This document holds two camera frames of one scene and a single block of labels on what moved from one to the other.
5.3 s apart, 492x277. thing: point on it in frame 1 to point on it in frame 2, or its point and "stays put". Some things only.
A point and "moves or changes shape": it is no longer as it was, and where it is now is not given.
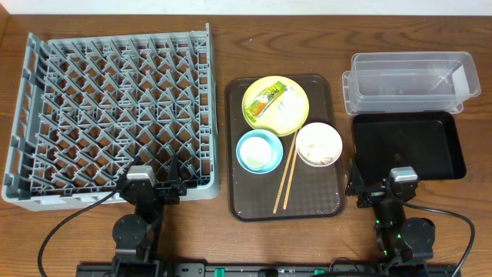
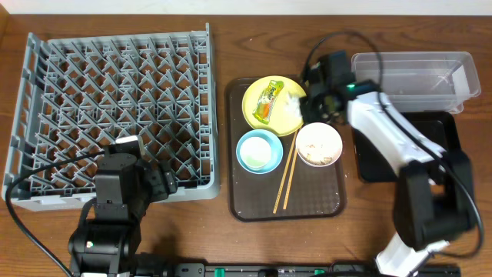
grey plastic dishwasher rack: [85, 109] stays put
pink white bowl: [318, 144] stays put
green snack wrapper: [263, 99] moves or changes shape
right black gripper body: [373, 197] to [321, 108]
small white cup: [256, 153] stays put
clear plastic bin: [410, 82] stays put
